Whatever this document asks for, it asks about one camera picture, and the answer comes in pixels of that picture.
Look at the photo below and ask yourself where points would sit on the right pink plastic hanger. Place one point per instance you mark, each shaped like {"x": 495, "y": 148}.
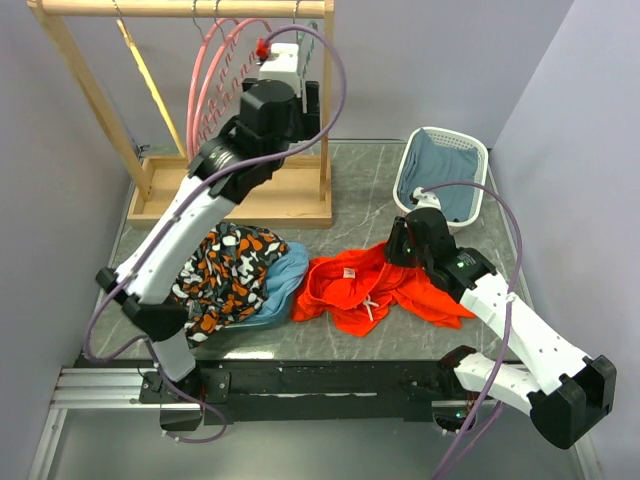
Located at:
{"x": 242, "y": 69}

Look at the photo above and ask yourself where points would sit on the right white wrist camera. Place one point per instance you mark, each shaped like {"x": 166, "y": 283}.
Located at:
{"x": 423, "y": 198}

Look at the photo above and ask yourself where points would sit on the white plastic basket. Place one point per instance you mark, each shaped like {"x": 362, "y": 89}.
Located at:
{"x": 477, "y": 200}

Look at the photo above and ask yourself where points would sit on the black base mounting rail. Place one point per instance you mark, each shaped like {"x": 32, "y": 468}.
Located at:
{"x": 298, "y": 390}

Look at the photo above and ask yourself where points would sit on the patterned camouflage shorts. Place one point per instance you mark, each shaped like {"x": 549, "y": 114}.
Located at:
{"x": 223, "y": 282}

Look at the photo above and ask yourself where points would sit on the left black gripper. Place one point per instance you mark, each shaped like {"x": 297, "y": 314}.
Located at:
{"x": 308, "y": 122}

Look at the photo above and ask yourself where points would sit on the blue-grey cloth in basket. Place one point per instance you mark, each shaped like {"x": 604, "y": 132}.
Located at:
{"x": 440, "y": 160}

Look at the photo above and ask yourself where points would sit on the light blue shorts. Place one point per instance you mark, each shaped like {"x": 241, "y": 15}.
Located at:
{"x": 286, "y": 274}

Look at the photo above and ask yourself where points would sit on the yellow plastic hanger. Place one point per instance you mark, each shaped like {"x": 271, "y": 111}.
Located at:
{"x": 152, "y": 87}

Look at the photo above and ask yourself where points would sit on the wooden clothes rack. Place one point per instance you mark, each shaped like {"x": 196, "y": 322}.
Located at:
{"x": 299, "y": 194}

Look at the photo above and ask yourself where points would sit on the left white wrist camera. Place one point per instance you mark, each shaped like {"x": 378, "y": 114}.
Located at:
{"x": 282, "y": 64}

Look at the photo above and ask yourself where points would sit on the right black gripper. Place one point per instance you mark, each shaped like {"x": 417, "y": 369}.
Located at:
{"x": 398, "y": 231}

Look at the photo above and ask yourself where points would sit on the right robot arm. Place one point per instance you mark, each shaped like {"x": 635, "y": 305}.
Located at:
{"x": 564, "y": 391}

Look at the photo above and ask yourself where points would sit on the orange shorts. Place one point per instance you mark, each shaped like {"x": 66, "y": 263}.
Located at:
{"x": 358, "y": 287}

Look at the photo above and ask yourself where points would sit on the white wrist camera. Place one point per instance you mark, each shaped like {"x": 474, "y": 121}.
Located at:
{"x": 423, "y": 198}
{"x": 282, "y": 64}

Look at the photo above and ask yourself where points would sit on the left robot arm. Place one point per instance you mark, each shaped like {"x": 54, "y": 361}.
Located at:
{"x": 245, "y": 153}

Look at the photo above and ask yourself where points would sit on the pink plastic hanger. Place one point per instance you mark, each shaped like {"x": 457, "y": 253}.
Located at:
{"x": 242, "y": 69}
{"x": 212, "y": 85}

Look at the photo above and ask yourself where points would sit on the left pink plastic hanger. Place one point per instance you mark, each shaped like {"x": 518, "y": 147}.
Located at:
{"x": 212, "y": 85}

